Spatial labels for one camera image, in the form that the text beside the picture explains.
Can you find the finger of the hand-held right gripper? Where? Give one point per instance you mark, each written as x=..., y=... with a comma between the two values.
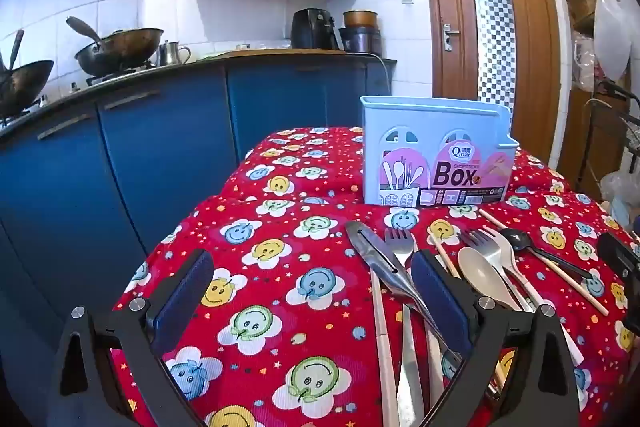
x=617, y=257

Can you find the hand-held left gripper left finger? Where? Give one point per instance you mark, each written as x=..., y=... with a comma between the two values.
x=182, y=302

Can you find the black air fryer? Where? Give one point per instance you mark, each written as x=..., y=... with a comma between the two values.
x=312, y=29

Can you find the wooden door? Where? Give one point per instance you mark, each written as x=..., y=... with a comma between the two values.
x=450, y=7

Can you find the beige plastic fork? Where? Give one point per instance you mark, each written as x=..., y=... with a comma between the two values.
x=482, y=242

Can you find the red smiley-print tablecloth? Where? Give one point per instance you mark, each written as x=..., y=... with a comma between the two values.
x=280, y=297

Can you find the white plastic bag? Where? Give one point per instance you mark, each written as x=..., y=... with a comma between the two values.
x=610, y=32

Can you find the beige chopstick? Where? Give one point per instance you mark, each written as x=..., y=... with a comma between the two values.
x=384, y=347
x=550, y=263
x=442, y=252
x=434, y=367

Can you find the dark wok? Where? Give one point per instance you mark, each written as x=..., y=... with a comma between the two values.
x=125, y=49
x=22, y=87

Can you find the metal fork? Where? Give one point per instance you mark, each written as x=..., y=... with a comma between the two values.
x=410, y=377

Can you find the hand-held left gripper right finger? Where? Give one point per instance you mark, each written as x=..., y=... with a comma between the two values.
x=440, y=302

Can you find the beige plastic spoon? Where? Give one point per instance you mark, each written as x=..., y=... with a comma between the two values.
x=482, y=274

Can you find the black plastic spoon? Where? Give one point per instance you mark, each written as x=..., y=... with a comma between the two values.
x=517, y=239

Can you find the metal kettle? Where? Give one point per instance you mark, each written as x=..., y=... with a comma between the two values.
x=171, y=54

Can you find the light blue utensil box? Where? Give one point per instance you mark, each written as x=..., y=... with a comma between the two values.
x=400, y=122

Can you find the dark rice cooker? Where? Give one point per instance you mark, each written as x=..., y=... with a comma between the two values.
x=360, y=32

